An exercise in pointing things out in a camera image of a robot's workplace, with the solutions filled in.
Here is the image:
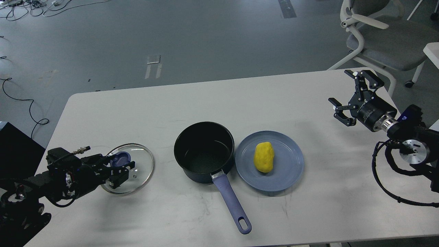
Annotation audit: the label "yellow potato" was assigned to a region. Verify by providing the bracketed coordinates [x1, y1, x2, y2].
[253, 142, 274, 173]

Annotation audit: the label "glass lid blue knob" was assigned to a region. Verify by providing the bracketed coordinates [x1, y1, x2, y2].
[99, 143, 154, 195]

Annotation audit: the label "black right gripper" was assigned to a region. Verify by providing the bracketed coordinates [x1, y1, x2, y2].
[328, 69, 397, 132]

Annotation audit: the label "black box at left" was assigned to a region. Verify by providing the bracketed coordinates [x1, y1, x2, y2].
[0, 121, 45, 179]

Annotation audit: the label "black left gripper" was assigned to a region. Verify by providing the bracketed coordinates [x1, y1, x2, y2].
[71, 154, 136, 192]

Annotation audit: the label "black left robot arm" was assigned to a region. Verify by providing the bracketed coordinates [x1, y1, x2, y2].
[0, 146, 136, 247]

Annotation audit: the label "white grey office chair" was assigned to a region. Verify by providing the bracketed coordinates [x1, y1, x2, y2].
[330, 0, 438, 96]

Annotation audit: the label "blue plate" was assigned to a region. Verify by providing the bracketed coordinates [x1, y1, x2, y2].
[235, 131, 305, 192]

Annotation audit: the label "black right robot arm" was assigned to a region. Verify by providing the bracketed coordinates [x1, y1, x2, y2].
[328, 69, 438, 208]

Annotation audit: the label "dark blue saucepan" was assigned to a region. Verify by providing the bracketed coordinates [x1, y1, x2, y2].
[174, 121, 252, 235]

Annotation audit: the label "tangled cables on floor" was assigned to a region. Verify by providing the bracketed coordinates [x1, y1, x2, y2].
[0, 0, 112, 22]

